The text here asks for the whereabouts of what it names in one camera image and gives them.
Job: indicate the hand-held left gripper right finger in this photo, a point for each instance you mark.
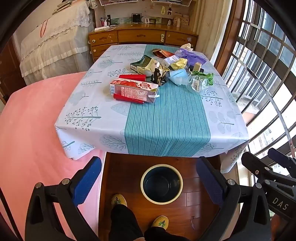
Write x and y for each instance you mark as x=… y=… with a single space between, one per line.
x=209 y=183

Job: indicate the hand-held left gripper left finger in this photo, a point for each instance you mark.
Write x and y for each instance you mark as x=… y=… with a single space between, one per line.
x=87 y=180

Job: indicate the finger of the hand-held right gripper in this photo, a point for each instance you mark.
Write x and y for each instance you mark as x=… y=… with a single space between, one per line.
x=283 y=161
x=255 y=165

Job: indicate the dark blue bin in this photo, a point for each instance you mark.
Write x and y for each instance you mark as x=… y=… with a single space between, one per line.
x=161 y=183

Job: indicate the red and white drink carton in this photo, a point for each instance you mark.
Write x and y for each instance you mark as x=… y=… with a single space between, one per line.
x=129 y=89

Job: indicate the white and blue carton box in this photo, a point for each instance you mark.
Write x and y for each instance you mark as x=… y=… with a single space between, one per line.
x=168 y=60

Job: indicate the green printed carton box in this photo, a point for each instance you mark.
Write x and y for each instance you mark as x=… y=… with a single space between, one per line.
x=143 y=63

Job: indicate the beige paper pack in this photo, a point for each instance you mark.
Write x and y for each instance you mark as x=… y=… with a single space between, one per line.
x=186 y=47

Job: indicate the orange foil packet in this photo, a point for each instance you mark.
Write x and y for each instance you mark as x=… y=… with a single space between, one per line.
x=161 y=53

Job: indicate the yellow knitted slipper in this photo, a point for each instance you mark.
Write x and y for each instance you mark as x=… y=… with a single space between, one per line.
x=119 y=200
x=160 y=221

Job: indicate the person's right leg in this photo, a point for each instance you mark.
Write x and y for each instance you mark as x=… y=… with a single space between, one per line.
x=161 y=235

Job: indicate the table with patterned cloth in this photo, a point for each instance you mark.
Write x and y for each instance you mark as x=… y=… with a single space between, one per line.
x=161 y=120

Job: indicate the clear plastic bag, white label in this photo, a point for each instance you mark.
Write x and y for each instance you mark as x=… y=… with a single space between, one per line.
x=196 y=84

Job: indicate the green plastic wrapper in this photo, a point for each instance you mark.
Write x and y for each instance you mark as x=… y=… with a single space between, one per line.
x=205 y=76

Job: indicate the window with metal grille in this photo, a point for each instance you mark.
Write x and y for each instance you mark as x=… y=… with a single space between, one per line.
x=261 y=58

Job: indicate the black card box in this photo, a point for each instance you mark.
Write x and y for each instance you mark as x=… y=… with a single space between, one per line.
x=201 y=70

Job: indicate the flat red box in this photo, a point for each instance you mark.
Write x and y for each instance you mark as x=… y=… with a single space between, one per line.
x=131 y=77

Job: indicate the small beige box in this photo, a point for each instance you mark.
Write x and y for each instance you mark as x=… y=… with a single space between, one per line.
x=197 y=66

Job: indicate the black and gold crumpled packet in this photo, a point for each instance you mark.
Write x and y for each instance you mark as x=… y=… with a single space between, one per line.
x=158 y=77

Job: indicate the crumpled yellow paper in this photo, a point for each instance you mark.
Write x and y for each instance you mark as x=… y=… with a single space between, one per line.
x=179 y=63

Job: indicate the purple plastic bag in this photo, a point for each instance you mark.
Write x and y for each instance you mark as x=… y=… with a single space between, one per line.
x=192 y=56

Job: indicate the bed with white cover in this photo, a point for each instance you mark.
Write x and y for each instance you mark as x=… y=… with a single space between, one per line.
x=57 y=46

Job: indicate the beige curtain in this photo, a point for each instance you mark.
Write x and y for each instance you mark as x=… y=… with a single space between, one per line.
x=208 y=27

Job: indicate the wooden dresser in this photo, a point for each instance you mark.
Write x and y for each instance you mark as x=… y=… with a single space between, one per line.
x=138 y=36

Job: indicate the white bottle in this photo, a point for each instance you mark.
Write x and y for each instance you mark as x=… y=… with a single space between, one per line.
x=178 y=22

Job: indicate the stack of books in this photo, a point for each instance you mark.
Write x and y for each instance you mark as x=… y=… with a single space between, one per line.
x=64 y=4

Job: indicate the black picture frame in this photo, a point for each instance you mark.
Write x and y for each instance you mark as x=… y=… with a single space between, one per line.
x=136 y=18

